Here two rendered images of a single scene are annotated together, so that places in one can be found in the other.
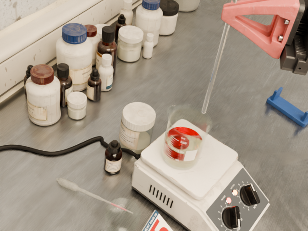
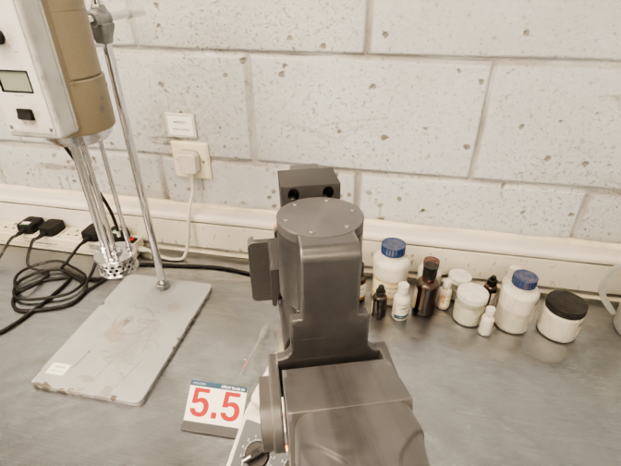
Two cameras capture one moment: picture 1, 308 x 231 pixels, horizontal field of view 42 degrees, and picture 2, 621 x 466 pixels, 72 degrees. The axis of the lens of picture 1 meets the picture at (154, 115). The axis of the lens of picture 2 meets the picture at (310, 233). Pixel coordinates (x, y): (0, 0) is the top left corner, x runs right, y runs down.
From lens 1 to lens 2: 0.59 m
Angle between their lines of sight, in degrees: 61
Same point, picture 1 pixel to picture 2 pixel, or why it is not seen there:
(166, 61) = (495, 351)
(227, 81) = (529, 430)
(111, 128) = not seen: hidden behind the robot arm
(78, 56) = (379, 266)
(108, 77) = (396, 304)
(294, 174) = not seen: outside the picture
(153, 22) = (510, 300)
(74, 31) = (391, 244)
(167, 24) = (550, 323)
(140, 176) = not seen: hidden behind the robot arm
